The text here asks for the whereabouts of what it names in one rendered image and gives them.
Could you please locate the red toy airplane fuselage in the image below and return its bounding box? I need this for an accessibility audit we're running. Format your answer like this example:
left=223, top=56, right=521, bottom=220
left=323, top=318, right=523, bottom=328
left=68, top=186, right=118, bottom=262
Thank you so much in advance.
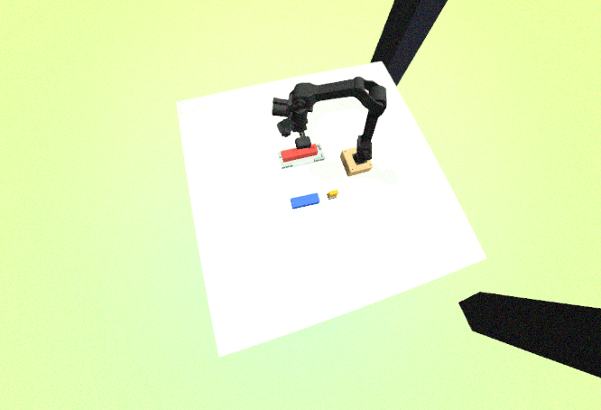
left=281, top=144, right=318, bottom=163

